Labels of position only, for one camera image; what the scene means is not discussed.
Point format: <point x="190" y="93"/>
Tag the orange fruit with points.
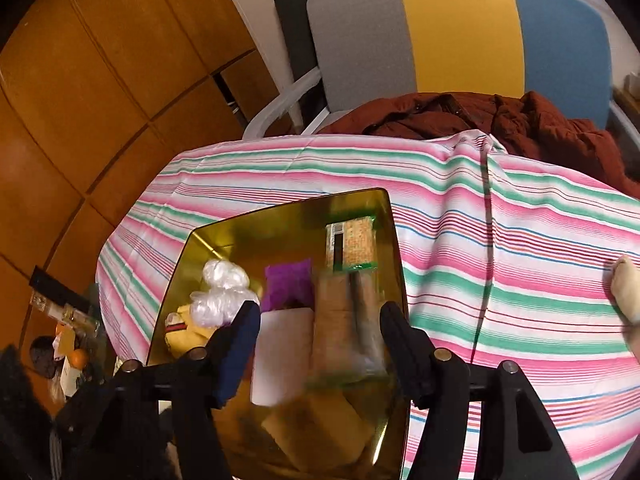
<point x="78" y="358"/>

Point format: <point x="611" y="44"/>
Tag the grey yellow blue chair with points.
<point x="460" y="30"/>

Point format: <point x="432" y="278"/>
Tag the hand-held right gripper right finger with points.
<point x="400" y="355"/>

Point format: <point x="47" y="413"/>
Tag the yellow scouring sponge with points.
<point x="320" y="425"/>

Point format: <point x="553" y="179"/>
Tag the long cracker packet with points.
<point x="332" y="325"/>

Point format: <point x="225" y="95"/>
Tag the black flat box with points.
<point x="50" y="287"/>

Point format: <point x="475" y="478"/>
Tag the yellow soft toy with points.
<point x="182" y="337"/>

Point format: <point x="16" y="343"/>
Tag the maroon jacket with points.
<point x="450" y="112"/>

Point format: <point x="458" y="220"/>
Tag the golden metal tray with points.
<point x="280" y="230"/>

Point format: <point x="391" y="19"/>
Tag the striped pink green tablecloth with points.
<point x="525" y="240"/>

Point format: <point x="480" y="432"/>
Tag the wooden panelled cabinet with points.
<point x="100" y="85"/>

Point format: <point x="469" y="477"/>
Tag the beige wrapped packet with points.
<point x="627" y="285"/>

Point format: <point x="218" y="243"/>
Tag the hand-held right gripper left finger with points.
<point x="235" y="360"/>

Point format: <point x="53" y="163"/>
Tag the clear plastic wrap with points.
<point x="215" y="305"/>
<point x="225" y="274"/>

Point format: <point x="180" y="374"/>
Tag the purple snack packet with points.
<point x="287" y="282"/>

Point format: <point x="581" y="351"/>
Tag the white foam block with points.
<point x="280" y="355"/>

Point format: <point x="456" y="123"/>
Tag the small cracker packet green band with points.
<point x="357" y="240"/>

